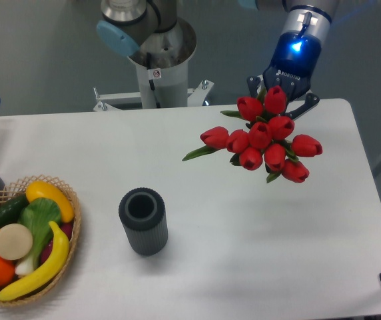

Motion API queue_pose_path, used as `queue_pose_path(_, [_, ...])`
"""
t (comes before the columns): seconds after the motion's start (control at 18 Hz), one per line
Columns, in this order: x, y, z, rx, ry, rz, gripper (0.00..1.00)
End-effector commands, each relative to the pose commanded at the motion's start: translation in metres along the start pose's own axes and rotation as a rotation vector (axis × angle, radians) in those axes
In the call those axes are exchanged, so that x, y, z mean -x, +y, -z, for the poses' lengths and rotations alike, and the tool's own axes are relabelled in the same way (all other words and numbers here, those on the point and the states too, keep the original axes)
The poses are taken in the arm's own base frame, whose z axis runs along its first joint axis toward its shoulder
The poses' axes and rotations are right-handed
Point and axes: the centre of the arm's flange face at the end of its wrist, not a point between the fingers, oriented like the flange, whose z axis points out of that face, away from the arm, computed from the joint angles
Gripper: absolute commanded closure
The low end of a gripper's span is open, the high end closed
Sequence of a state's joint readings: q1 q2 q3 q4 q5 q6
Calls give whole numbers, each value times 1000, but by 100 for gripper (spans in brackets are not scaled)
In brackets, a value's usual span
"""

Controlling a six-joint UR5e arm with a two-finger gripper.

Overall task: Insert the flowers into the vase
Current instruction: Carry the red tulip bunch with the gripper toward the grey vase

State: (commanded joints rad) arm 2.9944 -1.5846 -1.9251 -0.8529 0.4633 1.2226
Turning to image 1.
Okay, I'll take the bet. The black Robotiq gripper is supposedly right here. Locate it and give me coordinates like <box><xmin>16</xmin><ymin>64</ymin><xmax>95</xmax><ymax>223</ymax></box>
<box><xmin>246</xmin><ymin>32</ymin><xmax>321</xmax><ymax>121</ymax></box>

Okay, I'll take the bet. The red tulip bouquet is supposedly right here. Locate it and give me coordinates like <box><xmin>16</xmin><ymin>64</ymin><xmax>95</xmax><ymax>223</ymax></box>
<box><xmin>183</xmin><ymin>86</ymin><xmax>323</xmax><ymax>183</ymax></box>

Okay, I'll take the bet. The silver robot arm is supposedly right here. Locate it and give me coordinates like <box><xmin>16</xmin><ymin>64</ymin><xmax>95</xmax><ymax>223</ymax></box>
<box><xmin>97</xmin><ymin>1</ymin><xmax>339</xmax><ymax>119</ymax></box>

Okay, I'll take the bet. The dark grey ribbed vase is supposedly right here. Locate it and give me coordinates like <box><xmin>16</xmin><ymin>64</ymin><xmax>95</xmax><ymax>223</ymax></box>
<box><xmin>119</xmin><ymin>187</ymin><xmax>169</xmax><ymax>256</ymax></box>

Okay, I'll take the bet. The purple red vegetable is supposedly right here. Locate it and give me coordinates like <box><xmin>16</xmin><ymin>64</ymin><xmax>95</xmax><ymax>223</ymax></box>
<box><xmin>39</xmin><ymin>222</ymin><xmax>73</xmax><ymax>265</ymax></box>

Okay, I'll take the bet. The yellow banana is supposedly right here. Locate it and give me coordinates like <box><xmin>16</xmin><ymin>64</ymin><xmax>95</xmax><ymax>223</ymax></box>
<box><xmin>0</xmin><ymin>221</ymin><xmax>69</xmax><ymax>301</ymax></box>

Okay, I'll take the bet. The green bok choy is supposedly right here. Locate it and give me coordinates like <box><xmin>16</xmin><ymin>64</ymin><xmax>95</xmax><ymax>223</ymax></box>
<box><xmin>15</xmin><ymin>197</ymin><xmax>61</xmax><ymax>277</ymax></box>

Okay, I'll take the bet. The woven wicker basket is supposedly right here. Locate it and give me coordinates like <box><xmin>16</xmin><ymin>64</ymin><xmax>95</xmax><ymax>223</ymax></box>
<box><xmin>0</xmin><ymin>175</ymin><xmax>81</xmax><ymax>308</ymax></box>

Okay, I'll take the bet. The green cucumber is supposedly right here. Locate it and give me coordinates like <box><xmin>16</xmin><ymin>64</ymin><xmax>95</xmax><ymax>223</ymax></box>
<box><xmin>0</xmin><ymin>194</ymin><xmax>29</xmax><ymax>228</ymax></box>

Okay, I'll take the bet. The beige round disc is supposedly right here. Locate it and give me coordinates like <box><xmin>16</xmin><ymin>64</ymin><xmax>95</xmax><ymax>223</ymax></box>
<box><xmin>0</xmin><ymin>223</ymin><xmax>33</xmax><ymax>261</ymax></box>

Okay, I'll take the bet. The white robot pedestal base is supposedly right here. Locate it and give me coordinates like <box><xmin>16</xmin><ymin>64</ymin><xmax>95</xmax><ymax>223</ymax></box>
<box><xmin>93</xmin><ymin>29</ymin><xmax>214</xmax><ymax>111</ymax></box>

